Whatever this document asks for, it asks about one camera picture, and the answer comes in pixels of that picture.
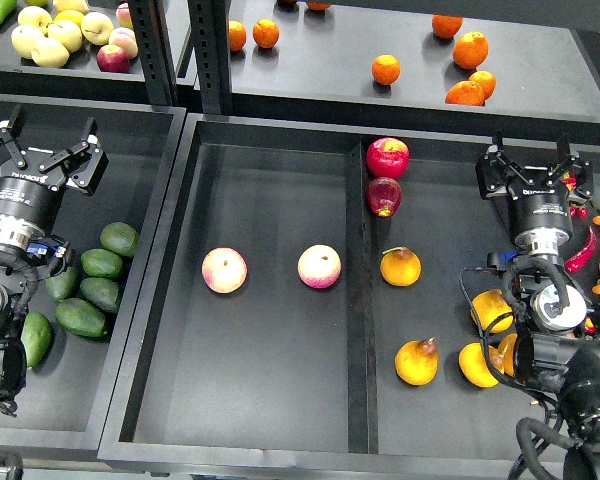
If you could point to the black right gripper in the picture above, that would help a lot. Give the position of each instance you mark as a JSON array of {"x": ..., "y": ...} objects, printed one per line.
[{"x": 536, "y": 196}]

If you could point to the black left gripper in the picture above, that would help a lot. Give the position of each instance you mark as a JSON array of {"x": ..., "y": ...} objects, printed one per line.
[{"x": 33, "y": 181}]

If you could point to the green avocado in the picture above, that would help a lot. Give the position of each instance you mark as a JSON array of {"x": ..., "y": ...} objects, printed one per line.
[
  {"x": 81, "y": 318},
  {"x": 102, "y": 263},
  {"x": 120, "y": 238},
  {"x": 104, "y": 293},
  {"x": 63, "y": 285},
  {"x": 36, "y": 337}
]

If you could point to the yellow pear with brown top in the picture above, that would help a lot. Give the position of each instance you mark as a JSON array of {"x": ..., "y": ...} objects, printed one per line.
[{"x": 416, "y": 362}]

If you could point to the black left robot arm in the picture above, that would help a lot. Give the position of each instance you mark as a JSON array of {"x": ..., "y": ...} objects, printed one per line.
[{"x": 25, "y": 259}]

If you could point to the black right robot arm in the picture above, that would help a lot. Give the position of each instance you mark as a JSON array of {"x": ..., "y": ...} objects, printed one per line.
[{"x": 556, "y": 354}]

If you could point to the green avocado top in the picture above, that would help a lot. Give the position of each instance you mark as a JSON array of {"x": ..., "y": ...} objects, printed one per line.
[{"x": 120, "y": 238}]

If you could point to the yellow pear upper right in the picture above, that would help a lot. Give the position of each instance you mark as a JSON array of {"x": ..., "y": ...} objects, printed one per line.
[{"x": 489, "y": 305}]

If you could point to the yellow pear near divider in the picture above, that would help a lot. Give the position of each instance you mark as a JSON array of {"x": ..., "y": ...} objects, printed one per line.
[{"x": 400, "y": 266}]

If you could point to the yellow pear lower middle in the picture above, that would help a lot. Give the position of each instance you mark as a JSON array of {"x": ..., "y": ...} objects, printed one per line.
[{"x": 506, "y": 349}]

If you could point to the red cherry tomato bunch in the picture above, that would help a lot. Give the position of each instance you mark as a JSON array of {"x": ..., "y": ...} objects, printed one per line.
[{"x": 577, "y": 209}]

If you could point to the orange on shelf right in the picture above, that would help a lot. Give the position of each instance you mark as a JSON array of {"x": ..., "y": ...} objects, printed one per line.
[{"x": 486, "y": 80}]

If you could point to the black upper right shelf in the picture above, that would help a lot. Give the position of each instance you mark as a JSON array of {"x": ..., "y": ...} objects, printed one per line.
[{"x": 320, "y": 71}]

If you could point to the black shelf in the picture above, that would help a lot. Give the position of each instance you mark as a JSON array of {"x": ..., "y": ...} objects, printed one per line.
[
  {"x": 320, "y": 71},
  {"x": 81, "y": 78}
]

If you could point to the black upper left shelf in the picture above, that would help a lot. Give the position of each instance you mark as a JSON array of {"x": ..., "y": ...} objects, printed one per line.
[{"x": 81, "y": 78}]

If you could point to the orange on shelf front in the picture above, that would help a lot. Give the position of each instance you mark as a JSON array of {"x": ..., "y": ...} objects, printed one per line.
[{"x": 465, "y": 92}]

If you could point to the red chili pepper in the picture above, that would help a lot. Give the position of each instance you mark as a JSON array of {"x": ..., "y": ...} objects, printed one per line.
[{"x": 580, "y": 259}]

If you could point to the pale yellow apple front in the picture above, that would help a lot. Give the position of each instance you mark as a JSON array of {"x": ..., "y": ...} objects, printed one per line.
[{"x": 49, "y": 52}]

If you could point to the pale yellow apple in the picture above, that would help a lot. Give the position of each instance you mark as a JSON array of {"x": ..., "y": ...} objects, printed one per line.
[
  {"x": 68, "y": 33},
  {"x": 49, "y": 52},
  {"x": 23, "y": 38},
  {"x": 96, "y": 28},
  {"x": 36, "y": 17}
]

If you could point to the pale yellow apple left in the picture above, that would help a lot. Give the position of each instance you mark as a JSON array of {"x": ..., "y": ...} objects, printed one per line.
[{"x": 23, "y": 38}]

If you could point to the red apple on shelf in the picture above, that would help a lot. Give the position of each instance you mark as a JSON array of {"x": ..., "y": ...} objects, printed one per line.
[{"x": 113, "y": 59}]

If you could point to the orange on shelf large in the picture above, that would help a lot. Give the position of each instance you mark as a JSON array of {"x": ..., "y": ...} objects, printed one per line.
[{"x": 470, "y": 50}]

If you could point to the pale yellow apple centre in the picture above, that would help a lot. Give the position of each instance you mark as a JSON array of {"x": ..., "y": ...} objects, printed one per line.
[{"x": 68, "y": 33}]

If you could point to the pale yellow apple top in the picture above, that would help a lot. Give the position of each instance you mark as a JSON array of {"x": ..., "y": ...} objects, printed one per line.
[{"x": 36, "y": 17}]

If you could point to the pale yellow apple right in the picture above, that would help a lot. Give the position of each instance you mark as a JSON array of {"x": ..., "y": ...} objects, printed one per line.
[{"x": 96, "y": 28}]

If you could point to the bright red apple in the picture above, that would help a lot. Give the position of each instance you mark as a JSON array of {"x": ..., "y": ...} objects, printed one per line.
[{"x": 387, "y": 157}]

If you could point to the pink peach on shelf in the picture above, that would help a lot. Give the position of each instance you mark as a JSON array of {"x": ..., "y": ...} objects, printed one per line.
[{"x": 125, "y": 38}]

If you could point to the dark red apple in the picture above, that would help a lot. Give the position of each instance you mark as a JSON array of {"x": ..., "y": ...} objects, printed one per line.
[{"x": 383, "y": 196}]

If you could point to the orange on shelf top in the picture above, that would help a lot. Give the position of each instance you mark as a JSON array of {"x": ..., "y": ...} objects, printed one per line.
[{"x": 445, "y": 27}]

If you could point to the orange on shelf centre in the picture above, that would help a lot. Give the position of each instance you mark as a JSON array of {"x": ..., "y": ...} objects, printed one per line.
[{"x": 385, "y": 69}]

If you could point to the black left tray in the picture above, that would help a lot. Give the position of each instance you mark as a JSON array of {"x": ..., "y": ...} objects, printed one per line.
[{"x": 63, "y": 408}]

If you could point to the black shelf post left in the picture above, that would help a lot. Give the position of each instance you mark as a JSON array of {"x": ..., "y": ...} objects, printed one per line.
[{"x": 150, "y": 27}]

